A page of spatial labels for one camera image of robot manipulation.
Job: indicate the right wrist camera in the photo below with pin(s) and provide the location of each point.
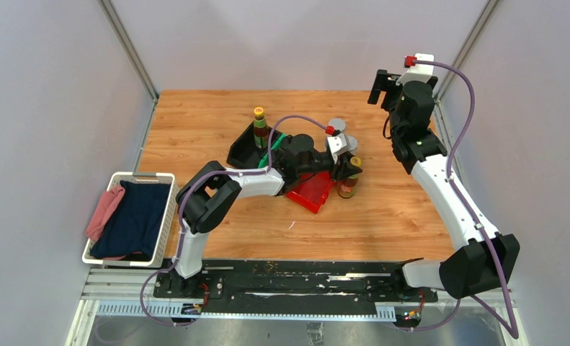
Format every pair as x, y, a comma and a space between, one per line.
416, 71

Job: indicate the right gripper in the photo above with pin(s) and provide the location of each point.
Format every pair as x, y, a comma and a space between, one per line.
388, 86

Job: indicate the red label sauce bottle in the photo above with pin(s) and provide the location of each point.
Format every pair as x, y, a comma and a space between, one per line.
346, 188

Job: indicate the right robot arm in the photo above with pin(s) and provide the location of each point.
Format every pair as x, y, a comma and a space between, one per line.
484, 258

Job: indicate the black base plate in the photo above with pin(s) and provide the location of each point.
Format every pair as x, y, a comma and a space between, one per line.
283, 288

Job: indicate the left corner aluminium post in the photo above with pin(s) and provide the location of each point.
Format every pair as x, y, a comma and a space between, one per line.
123, 37

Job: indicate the pink cloth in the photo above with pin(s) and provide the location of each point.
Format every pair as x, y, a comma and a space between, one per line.
106, 206

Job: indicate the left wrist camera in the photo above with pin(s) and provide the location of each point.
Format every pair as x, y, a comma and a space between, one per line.
337, 145

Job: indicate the white spice jar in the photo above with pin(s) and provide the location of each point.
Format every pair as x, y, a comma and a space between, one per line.
352, 144

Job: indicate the green storage bin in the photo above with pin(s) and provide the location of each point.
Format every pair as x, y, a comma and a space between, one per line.
276, 144

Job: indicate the corner aluminium post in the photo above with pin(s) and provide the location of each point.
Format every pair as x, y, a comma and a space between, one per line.
470, 41
123, 37

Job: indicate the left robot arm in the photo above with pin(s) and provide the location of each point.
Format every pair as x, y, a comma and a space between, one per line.
206, 199

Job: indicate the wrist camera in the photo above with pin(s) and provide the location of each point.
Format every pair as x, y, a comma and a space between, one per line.
416, 71
337, 145

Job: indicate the right corner aluminium post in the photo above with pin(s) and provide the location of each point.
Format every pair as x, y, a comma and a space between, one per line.
470, 41

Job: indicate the green label sauce bottle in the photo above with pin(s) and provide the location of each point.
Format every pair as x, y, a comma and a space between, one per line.
261, 130

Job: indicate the blue spice jar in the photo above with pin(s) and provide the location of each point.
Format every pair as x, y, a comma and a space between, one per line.
335, 127

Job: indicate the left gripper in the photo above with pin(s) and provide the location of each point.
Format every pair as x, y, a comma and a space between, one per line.
343, 169

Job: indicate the black storage bin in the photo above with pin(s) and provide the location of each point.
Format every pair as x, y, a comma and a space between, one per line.
244, 154

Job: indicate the red storage bin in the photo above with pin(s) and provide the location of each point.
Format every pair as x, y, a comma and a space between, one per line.
312, 191

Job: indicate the navy cloth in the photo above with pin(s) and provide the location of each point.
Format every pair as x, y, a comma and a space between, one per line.
132, 231

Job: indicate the white laundry basket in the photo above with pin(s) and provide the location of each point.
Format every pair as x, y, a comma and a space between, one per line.
158, 255

